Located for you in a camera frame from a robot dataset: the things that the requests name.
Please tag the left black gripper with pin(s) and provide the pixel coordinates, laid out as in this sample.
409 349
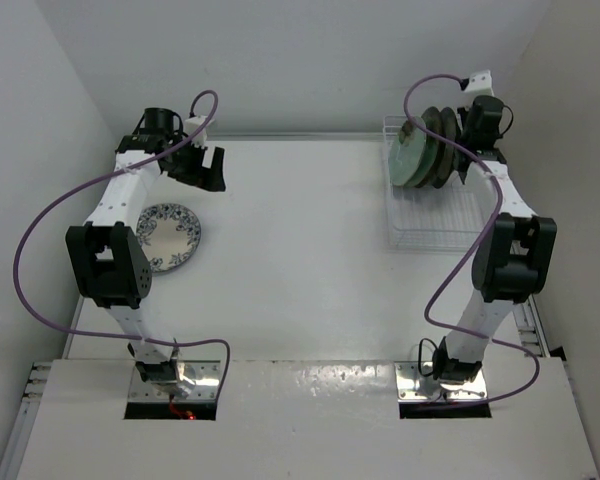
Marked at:
208 178

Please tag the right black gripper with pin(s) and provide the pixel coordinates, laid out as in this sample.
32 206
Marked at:
465 111

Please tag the grey rimmed plate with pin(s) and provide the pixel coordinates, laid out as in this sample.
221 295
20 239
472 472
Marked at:
433 122
451 131

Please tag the blue floral white plate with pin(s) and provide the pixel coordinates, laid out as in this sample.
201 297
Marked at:
169 235

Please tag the teal flower plate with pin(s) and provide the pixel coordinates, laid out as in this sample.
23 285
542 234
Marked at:
427 161
406 152

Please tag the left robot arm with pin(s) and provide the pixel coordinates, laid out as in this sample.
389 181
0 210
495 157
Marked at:
106 255

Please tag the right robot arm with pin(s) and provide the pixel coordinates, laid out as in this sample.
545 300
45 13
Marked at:
513 253

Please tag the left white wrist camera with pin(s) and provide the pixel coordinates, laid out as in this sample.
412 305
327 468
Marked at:
195 128

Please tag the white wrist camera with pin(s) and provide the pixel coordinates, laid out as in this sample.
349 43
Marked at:
478 83
195 128

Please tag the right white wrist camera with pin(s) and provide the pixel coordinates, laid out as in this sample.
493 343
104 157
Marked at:
478 83

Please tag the white wire dish rack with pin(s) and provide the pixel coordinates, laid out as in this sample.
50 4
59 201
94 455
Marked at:
448 219

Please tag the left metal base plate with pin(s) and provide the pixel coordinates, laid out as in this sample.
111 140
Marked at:
200 382

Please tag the metal base plate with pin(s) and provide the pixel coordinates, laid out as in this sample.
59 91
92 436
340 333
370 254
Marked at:
200 382
414 387

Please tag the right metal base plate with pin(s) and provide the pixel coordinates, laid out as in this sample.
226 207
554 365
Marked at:
414 387

